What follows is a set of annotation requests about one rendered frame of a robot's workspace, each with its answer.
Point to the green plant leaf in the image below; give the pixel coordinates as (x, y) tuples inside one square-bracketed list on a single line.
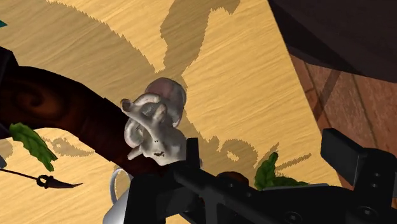
[(34, 144), (266, 172)]

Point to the white mug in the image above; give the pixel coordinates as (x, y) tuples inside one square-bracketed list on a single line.
[(119, 209)]

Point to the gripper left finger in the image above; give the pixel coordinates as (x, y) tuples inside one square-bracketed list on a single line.
[(155, 198)]

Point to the dark brown cabinet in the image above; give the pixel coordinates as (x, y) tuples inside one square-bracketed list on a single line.
[(341, 28)]

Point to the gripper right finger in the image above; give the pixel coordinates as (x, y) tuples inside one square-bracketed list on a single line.
[(375, 173)]

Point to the dark brown wooden curved vase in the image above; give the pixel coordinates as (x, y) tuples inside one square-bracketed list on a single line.
[(62, 105)]

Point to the thin black hooked stem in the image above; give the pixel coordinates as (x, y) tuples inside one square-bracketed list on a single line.
[(51, 182)]

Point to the grey mouse figure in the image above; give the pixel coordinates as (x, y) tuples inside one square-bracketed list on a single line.
[(155, 130)]

